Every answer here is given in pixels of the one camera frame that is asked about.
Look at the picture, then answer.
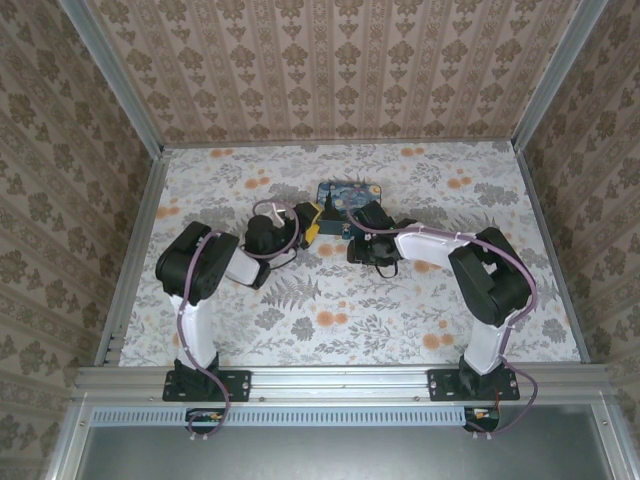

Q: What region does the starry night painted tin box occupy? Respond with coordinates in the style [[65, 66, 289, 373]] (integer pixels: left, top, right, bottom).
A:
[[316, 180, 385, 237]]

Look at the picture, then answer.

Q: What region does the floral patterned table cover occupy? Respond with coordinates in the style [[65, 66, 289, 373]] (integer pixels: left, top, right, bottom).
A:
[[117, 142, 584, 366]]

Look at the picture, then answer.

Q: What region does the grey metal panel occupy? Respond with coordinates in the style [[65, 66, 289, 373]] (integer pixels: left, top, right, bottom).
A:
[[47, 399, 640, 480]]

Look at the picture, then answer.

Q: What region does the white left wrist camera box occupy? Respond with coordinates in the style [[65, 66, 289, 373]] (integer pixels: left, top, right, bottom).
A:
[[267, 204, 296, 226]]

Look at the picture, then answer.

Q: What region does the aluminium side rail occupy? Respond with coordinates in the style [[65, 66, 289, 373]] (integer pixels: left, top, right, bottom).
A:
[[94, 147, 171, 366], [514, 144, 589, 365]]

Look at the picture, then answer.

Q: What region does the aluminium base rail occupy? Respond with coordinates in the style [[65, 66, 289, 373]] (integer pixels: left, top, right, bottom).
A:
[[74, 364, 621, 401]]

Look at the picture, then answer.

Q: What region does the grey slotted cable duct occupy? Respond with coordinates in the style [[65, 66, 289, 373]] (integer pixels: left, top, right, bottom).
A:
[[92, 405, 501, 427]]

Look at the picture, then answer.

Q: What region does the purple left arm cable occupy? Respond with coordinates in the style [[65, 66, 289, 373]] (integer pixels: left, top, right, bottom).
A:
[[177, 198, 301, 444]]

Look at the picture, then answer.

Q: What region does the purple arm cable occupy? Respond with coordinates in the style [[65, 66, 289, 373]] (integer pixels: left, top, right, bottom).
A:
[[177, 198, 301, 444], [349, 188, 540, 441]]

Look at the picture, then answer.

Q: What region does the aluminium frame post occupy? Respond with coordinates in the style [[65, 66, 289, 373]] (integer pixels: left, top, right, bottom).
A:
[[57, 0, 166, 154], [512, 0, 609, 149]]

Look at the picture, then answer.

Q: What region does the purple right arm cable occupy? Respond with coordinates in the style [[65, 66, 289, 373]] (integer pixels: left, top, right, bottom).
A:
[[349, 188, 540, 441]]

